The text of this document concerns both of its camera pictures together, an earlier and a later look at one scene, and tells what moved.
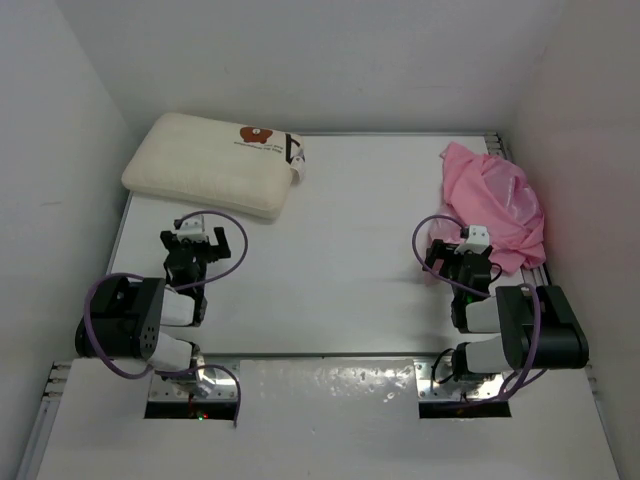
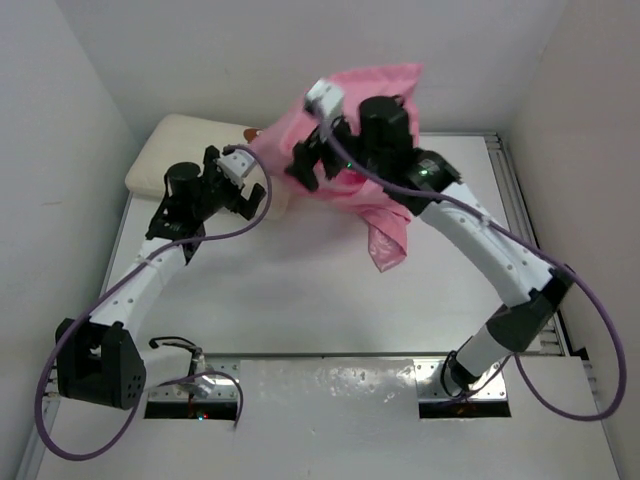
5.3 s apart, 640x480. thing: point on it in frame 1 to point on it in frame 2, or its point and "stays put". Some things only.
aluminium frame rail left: [43, 420] stays put
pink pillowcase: [499, 199] to [341, 136]
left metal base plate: [209, 383] stays put
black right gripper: [437, 252] to [305, 156]
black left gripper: [172, 241] to [245, 206]
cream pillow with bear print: [216, 163] stays put
